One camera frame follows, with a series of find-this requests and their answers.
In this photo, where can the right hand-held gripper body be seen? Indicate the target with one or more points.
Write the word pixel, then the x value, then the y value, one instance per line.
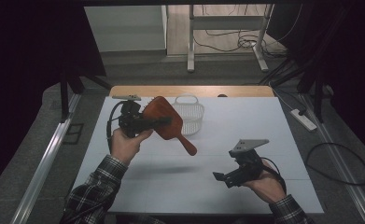
pixel 247 165

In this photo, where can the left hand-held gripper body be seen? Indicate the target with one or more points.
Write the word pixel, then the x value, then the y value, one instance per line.
pixel 132 119

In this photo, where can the brown wooden hairbrush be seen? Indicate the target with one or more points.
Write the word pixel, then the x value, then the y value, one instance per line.
pixel 163 119

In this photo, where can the white plastic basket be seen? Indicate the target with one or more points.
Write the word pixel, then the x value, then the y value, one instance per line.
pixel 192 116

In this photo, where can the person's left hand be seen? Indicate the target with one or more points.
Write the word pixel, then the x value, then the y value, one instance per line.
pixel 125 146

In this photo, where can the person's right hand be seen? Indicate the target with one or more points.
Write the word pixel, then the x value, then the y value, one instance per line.
pixel 265 186

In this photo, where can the white table mat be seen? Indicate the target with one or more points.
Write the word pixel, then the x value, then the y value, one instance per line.
pixel 220 193

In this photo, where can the wooden table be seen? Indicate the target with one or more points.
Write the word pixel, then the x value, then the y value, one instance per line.
pixel 158 90

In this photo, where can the white power strip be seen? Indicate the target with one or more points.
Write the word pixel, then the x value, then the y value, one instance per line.
pixel 304 120

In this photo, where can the black plug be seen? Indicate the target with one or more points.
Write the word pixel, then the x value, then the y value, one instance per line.
pixel 302 112

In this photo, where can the white cabinet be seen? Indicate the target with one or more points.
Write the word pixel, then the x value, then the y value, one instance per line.
pixel 127 28

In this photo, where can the black tripod stand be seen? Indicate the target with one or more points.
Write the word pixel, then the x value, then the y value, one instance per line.
pixel 317 81

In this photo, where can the dark curtain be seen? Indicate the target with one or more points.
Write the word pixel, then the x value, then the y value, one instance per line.
pixel 357 62
pixel 30 62

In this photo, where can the black floor bracket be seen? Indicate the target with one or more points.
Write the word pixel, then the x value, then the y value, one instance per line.
pixel 73 133

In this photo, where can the aluminium rail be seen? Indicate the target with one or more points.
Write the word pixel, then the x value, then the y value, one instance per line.
pixel 342 161
pixel 46 161

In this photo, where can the white desk frame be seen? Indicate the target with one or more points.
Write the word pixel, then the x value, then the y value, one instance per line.
pixel 227 22

